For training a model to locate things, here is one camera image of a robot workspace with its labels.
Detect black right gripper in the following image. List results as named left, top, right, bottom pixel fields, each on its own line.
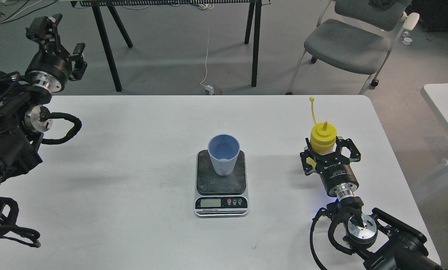
left=300, top=137, right=361, bottom=198

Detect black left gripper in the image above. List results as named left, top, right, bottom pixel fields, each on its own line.
left=25, top=14, right=87, bottom=93

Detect yellow squeeze seasoning bottle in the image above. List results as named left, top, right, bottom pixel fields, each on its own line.
left=309, top=97, right=337, bottom=155

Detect blue ribbed plastic cup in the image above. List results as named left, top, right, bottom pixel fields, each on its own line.
left=207, top=134, right=240, bottom=176

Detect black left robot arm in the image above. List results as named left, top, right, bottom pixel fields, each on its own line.
left=0, top=13, right=87, bottom=248

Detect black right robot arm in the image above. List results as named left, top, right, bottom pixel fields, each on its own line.
left=300, top=137, right=442, bottom=270

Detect digital kitchen scale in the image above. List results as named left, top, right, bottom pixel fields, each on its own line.
left=194, top=149, right=249, bottom=218

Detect black trestle desk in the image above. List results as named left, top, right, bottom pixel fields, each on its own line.
left=70, top=0, right=270, bottom=93

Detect grey office chair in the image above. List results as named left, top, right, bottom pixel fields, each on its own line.
left=303, top=0, right=420, bottom=95

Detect white power adapter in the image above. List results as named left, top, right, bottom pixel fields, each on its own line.
left=204, top=84, right=223, bottom=95

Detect small white floor caps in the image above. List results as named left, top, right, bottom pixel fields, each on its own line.
left=402, top=31, right=413, bottom=46

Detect floor cables bundle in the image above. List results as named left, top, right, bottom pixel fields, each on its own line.
left=0, top=0, right=55, bottom=26

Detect white hanging cable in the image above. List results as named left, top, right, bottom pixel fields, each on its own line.
left=200, top=4, right=210, bottom=87

